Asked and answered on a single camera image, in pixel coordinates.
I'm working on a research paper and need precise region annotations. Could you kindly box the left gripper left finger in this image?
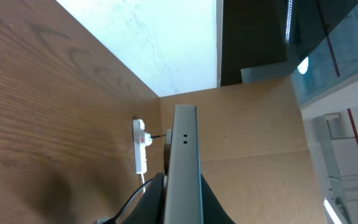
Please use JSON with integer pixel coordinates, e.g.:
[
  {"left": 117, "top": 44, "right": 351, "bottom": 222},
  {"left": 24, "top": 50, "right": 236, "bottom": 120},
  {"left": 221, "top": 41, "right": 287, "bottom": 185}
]
[{"left": 123, "top": 172, "right": 165, "bottom": 224}]

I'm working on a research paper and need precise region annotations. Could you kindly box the white power strip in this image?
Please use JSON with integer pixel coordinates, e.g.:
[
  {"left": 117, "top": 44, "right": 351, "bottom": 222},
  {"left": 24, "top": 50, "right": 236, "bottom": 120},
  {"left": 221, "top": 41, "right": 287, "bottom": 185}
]
[{"left": 132, "top": 119, "right": 152, "bottom": 174}]

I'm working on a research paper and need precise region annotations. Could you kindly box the white power strip cord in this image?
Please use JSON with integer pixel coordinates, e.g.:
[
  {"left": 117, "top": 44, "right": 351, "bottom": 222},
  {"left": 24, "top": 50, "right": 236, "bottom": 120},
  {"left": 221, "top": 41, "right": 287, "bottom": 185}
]
[{"left": 139, "top": 172, "right": 147, "bottom": 195}]

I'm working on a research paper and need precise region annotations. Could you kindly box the brown cardboard panel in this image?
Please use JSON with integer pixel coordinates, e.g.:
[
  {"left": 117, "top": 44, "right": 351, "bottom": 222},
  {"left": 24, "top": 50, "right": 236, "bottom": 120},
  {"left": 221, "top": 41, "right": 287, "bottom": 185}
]
[{"left": 160, "top": 77, "right": 326, "bottom": 223}]

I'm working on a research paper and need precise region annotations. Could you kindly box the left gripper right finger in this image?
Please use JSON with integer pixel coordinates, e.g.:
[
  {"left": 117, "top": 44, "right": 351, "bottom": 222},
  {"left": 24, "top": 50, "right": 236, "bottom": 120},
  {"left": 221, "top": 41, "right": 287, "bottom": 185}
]
[{"left": 201, "top": 175, "right": 234, "bottom": 224}]

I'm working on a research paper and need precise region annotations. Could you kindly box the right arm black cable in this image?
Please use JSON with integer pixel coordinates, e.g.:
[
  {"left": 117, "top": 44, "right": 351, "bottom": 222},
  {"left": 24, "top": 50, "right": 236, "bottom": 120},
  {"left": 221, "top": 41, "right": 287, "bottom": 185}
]
[{"left": 91, "top": 177, "right": 154, "bottom": 224}]

